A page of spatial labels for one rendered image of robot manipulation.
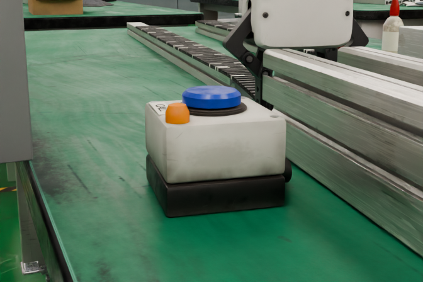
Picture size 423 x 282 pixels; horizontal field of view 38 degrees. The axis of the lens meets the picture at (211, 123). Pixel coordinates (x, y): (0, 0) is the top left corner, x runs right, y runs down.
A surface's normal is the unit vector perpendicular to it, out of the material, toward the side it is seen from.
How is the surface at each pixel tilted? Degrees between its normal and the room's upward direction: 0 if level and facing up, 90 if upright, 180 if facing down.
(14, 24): 90
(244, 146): 90
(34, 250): 90
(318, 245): 0
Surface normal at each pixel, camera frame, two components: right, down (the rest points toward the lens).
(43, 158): 0.00, -0.97
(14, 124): 0.42, 0.21
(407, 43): -0.97, 0.06
